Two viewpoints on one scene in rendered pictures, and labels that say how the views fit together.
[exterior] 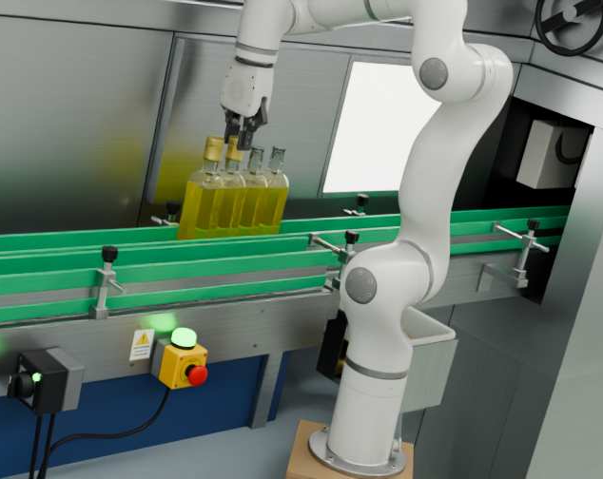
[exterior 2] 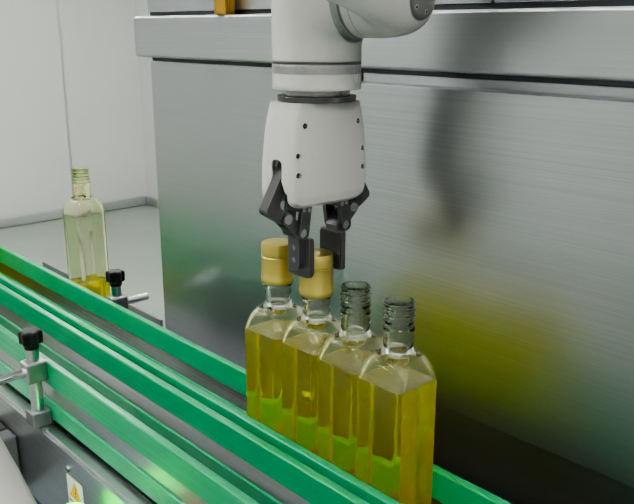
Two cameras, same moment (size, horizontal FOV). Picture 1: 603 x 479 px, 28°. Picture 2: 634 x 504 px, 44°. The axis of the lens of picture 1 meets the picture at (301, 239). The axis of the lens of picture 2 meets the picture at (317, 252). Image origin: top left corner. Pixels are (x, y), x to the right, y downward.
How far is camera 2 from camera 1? 244 cm
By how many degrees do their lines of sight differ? 90
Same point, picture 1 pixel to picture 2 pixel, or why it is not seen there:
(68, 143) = (257, 233)
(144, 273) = (76, 394)
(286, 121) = (596, 280)
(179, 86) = not seen: hidden behind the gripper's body
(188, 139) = (380, 264)
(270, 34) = (275, 28)
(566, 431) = not seen: outside the picture
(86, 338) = (32, 443)
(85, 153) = not seen: hidden behind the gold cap
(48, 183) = (246, 284)
